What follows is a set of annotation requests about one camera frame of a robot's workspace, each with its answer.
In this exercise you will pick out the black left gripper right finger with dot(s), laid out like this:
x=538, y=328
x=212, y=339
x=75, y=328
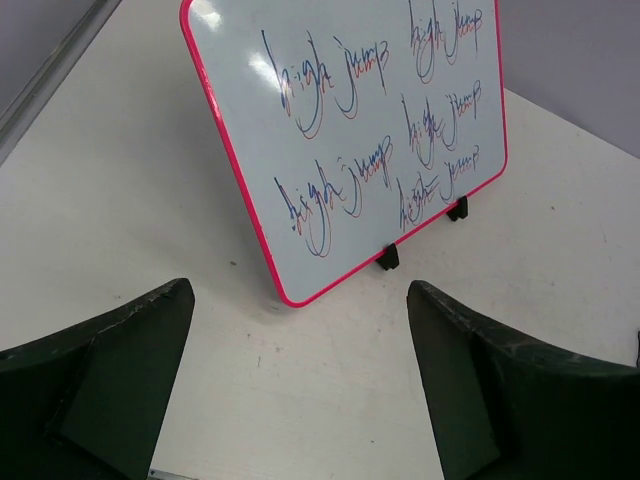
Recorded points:
x=506, y=405

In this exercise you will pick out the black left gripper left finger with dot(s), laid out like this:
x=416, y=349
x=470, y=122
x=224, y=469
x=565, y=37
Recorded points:
x=89, y=401

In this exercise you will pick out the pink framed whiteboard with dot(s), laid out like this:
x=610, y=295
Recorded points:
x=350, y=125

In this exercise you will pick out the aluminium table edge rail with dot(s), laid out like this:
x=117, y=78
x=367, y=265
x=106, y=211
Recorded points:
x=41, y=41

